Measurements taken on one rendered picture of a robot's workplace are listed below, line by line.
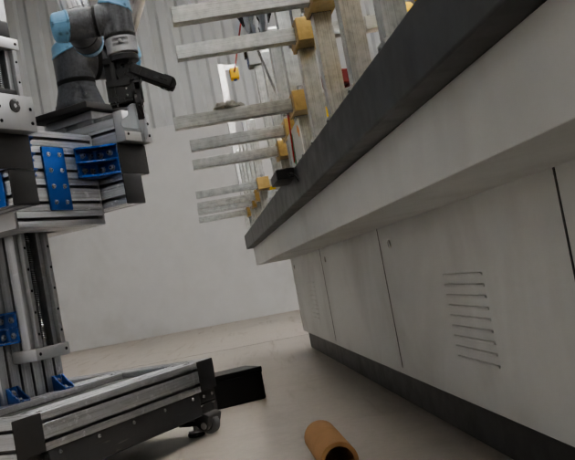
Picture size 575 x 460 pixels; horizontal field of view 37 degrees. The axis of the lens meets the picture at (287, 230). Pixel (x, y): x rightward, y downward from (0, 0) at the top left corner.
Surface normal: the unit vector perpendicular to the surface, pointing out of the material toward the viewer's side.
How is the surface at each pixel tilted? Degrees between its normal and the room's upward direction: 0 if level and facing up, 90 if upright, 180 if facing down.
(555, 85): 90
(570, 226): 90
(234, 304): 90
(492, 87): 90
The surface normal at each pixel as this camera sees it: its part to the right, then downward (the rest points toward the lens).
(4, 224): -0.44, 0.04
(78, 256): 0.05, -0.06
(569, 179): -0.98, 0.18
